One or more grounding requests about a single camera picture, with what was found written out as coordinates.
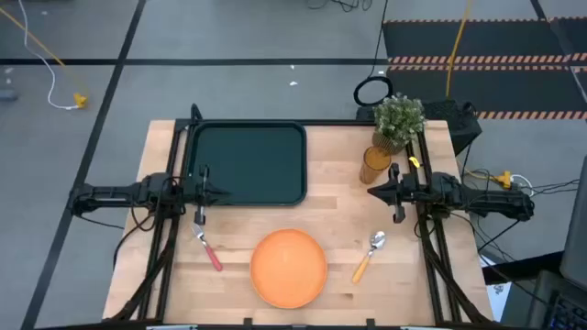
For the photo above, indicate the black computer case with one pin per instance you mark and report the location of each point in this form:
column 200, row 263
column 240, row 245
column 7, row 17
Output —
column 451, row 121

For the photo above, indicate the computer monitor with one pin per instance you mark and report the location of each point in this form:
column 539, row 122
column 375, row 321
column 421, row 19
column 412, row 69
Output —
column 575, row 229

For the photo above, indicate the black hazard-striped floor mat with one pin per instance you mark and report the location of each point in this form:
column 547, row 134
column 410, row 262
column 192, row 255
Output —
column 504, row 91

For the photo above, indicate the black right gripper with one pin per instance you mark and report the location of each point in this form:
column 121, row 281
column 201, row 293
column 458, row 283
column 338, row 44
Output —
column 396, row 215

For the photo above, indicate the dark green plastic tray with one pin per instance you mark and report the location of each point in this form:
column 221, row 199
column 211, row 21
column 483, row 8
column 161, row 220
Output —
column 252, row 160

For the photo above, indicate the yellow tag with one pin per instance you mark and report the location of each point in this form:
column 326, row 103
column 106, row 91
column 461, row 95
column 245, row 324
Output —
column 414, row 161

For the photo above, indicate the white printed sheet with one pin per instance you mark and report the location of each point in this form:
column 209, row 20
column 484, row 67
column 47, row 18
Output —
column 496, row 302

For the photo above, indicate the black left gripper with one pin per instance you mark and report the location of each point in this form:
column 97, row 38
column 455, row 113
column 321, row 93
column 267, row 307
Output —
column 203, row 215

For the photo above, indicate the black desk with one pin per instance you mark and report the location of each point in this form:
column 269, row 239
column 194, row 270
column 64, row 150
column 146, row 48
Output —
column 523, row 268

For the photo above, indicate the black floor box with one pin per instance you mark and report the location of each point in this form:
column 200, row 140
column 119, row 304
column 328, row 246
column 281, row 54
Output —
column 367, row 113

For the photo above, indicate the black keyboard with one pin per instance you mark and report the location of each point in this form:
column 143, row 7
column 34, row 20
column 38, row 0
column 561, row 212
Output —
column 566, row 314

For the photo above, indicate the potted plant in ribbed pot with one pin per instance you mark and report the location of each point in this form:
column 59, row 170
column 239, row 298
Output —
column 399, row 119

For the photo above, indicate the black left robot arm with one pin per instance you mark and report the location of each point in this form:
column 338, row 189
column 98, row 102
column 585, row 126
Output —
column 114, row 194

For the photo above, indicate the orange plastic plate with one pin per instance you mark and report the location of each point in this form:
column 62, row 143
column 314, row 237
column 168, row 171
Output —
column 289, row 270

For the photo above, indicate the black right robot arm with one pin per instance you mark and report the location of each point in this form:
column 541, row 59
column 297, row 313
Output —
column 495, row 204

